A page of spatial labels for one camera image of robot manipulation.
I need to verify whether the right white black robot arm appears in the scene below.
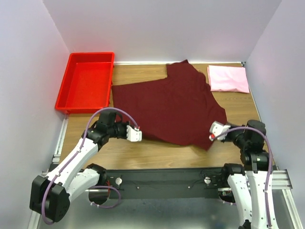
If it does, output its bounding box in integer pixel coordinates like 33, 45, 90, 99
211, 120, 278, 229

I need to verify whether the aluminium frame rail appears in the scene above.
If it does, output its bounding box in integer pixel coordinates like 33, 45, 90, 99
272, 170, 293, 190

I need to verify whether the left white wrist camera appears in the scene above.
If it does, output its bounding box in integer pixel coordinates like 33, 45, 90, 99
126, 125, 142, 142

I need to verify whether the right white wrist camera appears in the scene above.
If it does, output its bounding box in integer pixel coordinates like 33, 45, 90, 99
209, 121, 231, 141

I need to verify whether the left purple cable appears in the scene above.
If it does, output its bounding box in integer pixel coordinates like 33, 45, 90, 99
42, 107, 141, 225

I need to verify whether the maroon t shirt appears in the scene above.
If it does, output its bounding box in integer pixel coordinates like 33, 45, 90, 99
112, 60, 227, 150

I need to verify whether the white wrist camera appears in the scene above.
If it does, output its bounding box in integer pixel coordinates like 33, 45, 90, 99
126, 125, 142, 142
209, 121, 231, 141

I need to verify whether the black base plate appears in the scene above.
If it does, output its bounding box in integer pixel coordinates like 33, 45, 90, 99
106, 167, 227, 199

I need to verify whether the red plastic bin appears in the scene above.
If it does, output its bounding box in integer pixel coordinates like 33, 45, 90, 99
55, 52, 115, 114

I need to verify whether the folded pink t shirt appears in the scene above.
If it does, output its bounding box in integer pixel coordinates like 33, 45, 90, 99
207, 65, 250, 94

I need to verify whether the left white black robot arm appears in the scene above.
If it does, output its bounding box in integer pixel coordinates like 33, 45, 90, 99
30, 107, 142, 225

